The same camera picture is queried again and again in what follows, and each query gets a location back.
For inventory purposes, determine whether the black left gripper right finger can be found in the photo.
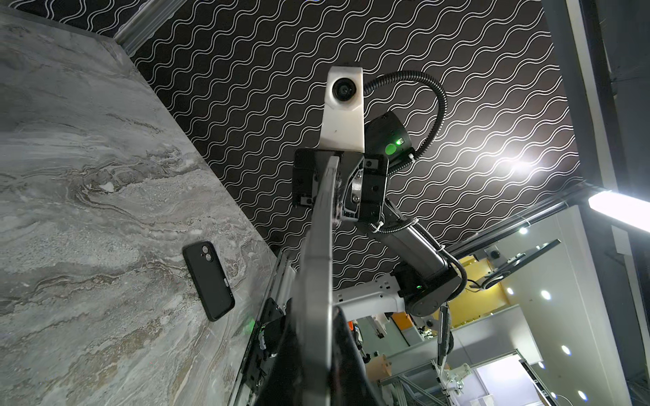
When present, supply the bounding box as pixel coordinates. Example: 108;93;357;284
329;306;383;406

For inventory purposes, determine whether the aluminium corner post right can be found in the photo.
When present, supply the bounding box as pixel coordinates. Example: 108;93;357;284
113;0;186;57

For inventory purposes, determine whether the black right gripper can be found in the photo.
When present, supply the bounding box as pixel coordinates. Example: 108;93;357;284
292;148;389;223

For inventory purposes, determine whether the black phone case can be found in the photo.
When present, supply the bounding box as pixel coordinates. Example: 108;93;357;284
182;241;235;322

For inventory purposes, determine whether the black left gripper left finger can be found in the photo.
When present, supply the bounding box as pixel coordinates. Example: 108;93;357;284
255;299;303;405

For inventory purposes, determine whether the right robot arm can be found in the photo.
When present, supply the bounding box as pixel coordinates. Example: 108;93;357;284
292;108;467;325

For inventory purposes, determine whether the white smartphone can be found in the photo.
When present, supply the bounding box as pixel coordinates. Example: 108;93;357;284
295;156;340;405

